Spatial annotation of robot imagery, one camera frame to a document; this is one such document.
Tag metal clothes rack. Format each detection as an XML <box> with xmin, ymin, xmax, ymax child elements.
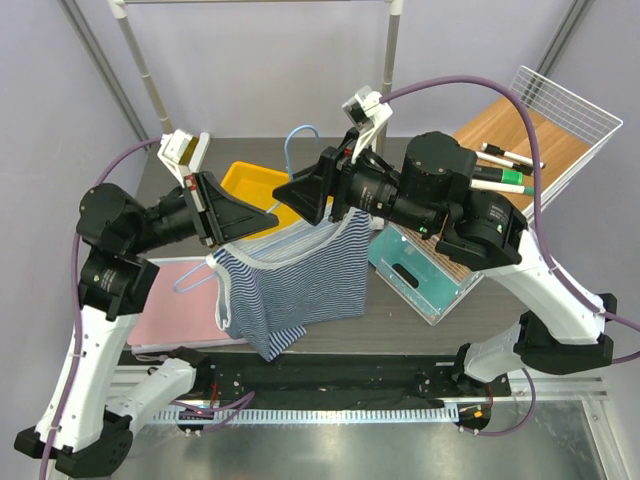
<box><xmin>109</xmin><ymin>1</ymin><xmax>402</xmax><ymax>138</ymax></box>

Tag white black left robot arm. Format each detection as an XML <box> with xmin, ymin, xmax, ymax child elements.
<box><xmin>14</xmin><ymin>171</ymin><xmax>279</xmax><ymax>479</ymax></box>

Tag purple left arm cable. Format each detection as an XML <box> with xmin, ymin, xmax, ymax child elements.
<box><xmin>37</xmin><ymin>137</ymin><xmax>256</xmax><ymax>480</ymax></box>

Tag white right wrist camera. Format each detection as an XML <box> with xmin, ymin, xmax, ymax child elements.
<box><xmin>342</xmin><ymin>85</ymin><xmax>393</xmax><ymax>164</ymax></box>

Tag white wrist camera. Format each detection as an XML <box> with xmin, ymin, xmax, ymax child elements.
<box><xmin>157</xmin><ymin>129</ymin><xmax>211</xmax><ymax>186</ymax></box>
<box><xmin>342</xmin><ymin>85</ymin><xmax>393</xmax><ymax>164</ymax></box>

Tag yellow plastic tray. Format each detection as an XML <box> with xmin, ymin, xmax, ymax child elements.
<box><xmin>221</xmin><ymin>161</ymin><xmax>339</xmax><ymax>245</ymax></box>

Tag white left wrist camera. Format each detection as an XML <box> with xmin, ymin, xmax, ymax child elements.
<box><xmin>157</xmin><ymin>129</ymin><xmax>211</xmax><ymax>186</ymax></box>

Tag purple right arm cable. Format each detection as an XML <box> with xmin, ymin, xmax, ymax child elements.
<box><xmin>379</xmin><ymin>74</ymin><xmax>640</xmax><ymax>436</ymax></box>

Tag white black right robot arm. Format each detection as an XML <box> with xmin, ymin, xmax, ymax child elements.
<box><xmin>273</xmin><ymin>130</ymin><xmax>614</xmax><ymax>395</ymax></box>

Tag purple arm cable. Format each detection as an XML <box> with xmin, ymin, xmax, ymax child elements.
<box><xmin>37</xmin><ymin>137</ymin><xmax>256</xmax><ymax>480</ymax></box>
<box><xmin>379</xmin><ymin>74</ymin><xmax>640</xmax><ymax>436</ymax></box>

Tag pink clipboard with papers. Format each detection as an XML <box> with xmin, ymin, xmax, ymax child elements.
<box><xmin>127</xmin><ymin>257</ymin><xmax>246</xmax><ymax>355</ymax></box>

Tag white marker black cap lower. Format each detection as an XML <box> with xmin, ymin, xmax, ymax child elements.
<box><xmin>476</xmin><ymin>151</ymin><xmax>533</xmax><ymax>176</ymax></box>

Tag white marker black cap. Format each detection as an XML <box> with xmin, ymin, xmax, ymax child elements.
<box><xmin>476</xmin><ymin>151</ymin><xmax>533</xmax><ymax>176</ymax></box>
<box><xmin>481</xmin><ymin>143</ymin><xmax>533</xmax><ymax>166</ymax></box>

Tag white wire shelf rack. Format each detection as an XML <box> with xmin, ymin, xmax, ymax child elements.
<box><xmin>375</xmin><ymin>64</ymin><xmax>624</xmax><ymax>327</ymax></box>

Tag teal box with handle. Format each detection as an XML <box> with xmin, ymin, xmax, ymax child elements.
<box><xmin>368</xmin><ymin>225</ymin><xmax>460</xmax><ymax>325</ymax></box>

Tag blue white striped tank top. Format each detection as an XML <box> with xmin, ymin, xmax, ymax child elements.
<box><xmin>207</xmin><ymin>209</ymin><xmax>371</xmax><ymax>361</ymax></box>

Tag white marker green cap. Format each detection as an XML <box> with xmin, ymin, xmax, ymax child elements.
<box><xmin>470</xmin><ymin>179</ymin><xmax>534</xmax><ymax>196</ymax></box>

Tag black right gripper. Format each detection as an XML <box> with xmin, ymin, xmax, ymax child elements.
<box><xmin>272</xmin><ymin>128</ymin><xmax>437</xmax><ymax>238</ymax></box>

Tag green black highlighter marker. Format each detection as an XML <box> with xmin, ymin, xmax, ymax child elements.
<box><xmin>472</xmin><ymin>166</ymin><xmax>523</xmax><ymax>185</ymax></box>

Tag white marker black cap upper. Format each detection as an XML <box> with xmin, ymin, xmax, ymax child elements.
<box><xmin>481</xmin><ymin>143</ymin><xmax>533</xmax><ymax>166</ymax></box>

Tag light blue wire hanger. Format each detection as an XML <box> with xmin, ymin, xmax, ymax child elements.
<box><xmin>172</xmin><ymin>124</ymin><xmax>346</xmax><ymax>294</ymax></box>

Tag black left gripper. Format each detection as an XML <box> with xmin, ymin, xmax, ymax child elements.
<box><xmin>126</xmin><ymin>170</ymin><xmax>278</xmax><ymax>255</ymax></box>

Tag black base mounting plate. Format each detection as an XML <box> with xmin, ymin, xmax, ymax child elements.
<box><xmin>153</xmin><ymin>352</ymin><xmax>511</xmax><ymax>404</ymax></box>

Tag white slotted cable duct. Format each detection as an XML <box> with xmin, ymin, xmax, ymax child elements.
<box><xmin>148</xmin><ymin>404</ymin><xmax>459</xmax><ymax>426</ymax></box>

